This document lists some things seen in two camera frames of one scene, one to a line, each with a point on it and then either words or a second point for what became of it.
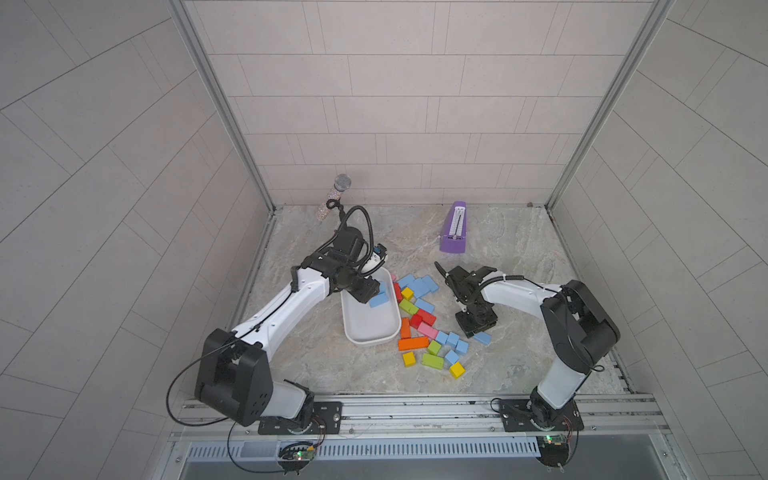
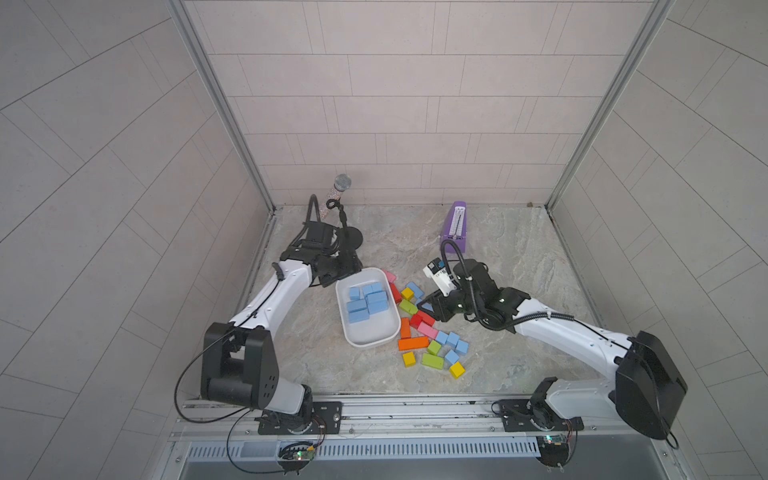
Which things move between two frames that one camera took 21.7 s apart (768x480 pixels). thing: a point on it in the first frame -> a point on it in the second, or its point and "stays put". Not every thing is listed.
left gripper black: [367, 291] -> [350, 261]
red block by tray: [398, 292] stays put
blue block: [380, 299] -> [358, 313]
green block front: [433, 361] stays put
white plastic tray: [366, 325] stays put
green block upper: [408, 306] stays put
